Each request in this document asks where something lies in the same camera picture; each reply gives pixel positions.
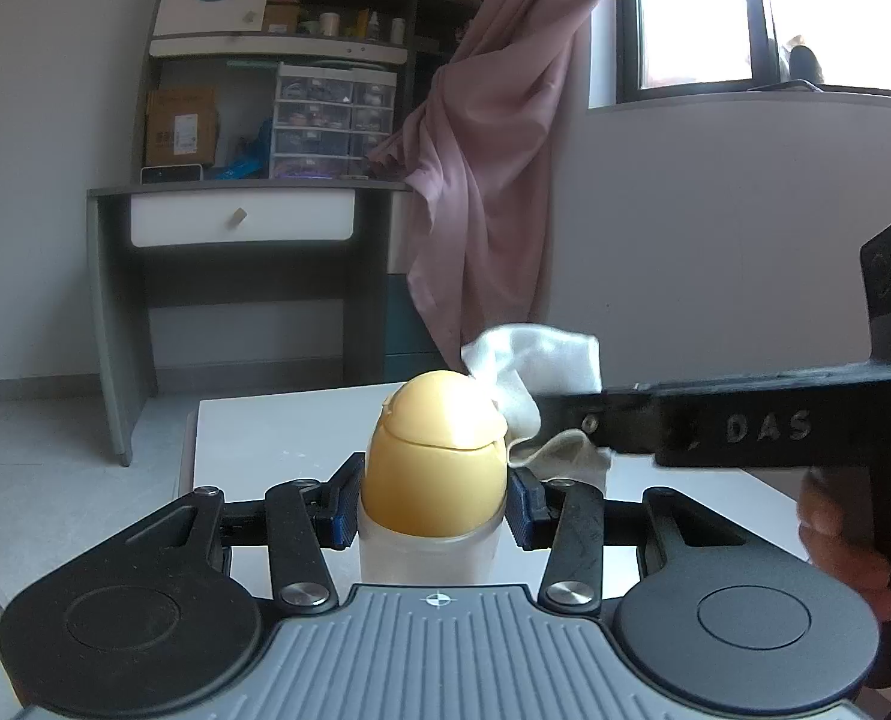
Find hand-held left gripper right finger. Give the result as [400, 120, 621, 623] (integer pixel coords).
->
[506, 467, 750, 612]

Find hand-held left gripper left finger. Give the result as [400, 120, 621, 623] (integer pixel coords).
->
[119, 452, 367, 612]

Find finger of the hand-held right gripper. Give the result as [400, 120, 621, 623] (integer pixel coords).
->
[533, 381, 658, 457]

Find clear bottle with yellow cap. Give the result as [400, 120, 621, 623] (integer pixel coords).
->
[356, 370, 510, 586]

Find white cloth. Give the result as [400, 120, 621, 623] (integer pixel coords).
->
[460, 322, 613, 500]

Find person's right hand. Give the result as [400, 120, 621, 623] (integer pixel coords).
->
[797, 469, 891, 622]

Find pink curtain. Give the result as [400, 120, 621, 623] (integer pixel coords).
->
[366, 0, 634, 365]

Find grey desk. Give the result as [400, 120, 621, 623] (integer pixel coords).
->
[86, 178, 424, 467]

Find white desk drawer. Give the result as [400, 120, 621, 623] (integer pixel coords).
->
[128, 191, 356, 248]

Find blue plastic bag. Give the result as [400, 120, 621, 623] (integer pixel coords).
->
[212, 120, 275, 181]

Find small smart display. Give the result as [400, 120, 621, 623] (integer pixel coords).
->
[140, 163, 205, 185]

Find clear plastic drawer organizer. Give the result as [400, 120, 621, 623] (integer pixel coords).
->
[271, 64, 401, 181]

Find window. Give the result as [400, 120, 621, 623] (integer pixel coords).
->
[614, 0, 891, 106]

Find cardboard box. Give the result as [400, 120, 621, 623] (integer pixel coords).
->
[145, 86, 220, 167]

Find grey shelf unit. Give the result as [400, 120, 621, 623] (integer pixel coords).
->
[141, 0, 491, 185]

